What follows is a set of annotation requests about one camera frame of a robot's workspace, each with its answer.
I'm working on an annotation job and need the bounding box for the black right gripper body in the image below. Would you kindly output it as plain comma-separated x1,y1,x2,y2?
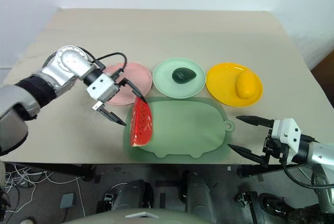
262,128,285,168

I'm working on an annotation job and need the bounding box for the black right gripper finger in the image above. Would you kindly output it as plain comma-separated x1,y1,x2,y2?
235,115,275,128
228,144,270,168

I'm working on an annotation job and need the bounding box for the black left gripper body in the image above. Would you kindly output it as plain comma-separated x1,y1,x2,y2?
91,70,128,111

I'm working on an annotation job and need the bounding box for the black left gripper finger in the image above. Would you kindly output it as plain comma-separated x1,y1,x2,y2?
122,77,147,103
100,106,127,126

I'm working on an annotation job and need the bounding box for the red watermelon slice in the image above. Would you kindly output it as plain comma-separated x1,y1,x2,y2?
129,96,154,148

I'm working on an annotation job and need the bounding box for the pink plate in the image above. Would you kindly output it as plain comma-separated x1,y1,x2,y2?
102,62,153,105

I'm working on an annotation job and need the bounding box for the pale green plate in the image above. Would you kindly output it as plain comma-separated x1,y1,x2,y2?
152,57,206,98

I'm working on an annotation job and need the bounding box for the yellow plate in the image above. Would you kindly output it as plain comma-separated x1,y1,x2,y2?
205,62,264,108

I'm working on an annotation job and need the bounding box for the yellow mango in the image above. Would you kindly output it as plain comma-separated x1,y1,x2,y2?
236,70,257,99

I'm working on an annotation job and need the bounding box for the dark green avocado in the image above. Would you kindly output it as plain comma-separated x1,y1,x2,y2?
171,67,197,84

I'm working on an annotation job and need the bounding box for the shiny black shoe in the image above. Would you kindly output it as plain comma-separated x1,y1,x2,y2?
260,192,290,216

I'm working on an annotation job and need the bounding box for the green pig-shaped mat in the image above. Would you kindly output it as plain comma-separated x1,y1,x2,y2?
122,96,236,162

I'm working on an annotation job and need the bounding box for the dark grey rounded shape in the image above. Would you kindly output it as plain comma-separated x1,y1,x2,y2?
97,179,154,214
179,170,218,221

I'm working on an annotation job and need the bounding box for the brown wooden furniture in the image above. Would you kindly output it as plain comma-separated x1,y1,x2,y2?
311,51,334,85

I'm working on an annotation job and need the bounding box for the grey foot pedal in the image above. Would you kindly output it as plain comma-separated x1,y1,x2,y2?
60,193,75,209

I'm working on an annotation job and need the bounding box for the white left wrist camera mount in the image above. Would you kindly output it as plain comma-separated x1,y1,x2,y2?
86,73,120,103

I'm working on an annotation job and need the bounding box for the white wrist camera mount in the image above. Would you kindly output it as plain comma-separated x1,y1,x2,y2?
270,117,302,164
86,73,120,103

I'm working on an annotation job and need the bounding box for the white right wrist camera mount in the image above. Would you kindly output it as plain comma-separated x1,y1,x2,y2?
270,117,302,164

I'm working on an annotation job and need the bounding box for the black table frame bar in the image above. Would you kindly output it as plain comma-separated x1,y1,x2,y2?
22,163,98,181
236,164,301,178

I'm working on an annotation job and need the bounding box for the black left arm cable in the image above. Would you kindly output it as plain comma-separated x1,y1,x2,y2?
95,52,129,79

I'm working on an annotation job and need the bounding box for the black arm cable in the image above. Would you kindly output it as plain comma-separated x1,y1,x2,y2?
95,52,129,79
281,163,334,190

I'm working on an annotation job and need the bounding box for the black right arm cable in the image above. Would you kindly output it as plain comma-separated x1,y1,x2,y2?
281,163,334,190

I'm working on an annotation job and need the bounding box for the black metal stand frame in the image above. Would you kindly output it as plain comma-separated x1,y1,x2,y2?
235,191,262,224

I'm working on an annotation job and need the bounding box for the long white floor cable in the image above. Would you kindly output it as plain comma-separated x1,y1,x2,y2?
48,175,87,217

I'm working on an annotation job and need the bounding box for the white floor cable bundle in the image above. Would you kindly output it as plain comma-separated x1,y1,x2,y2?
4,164,54,192

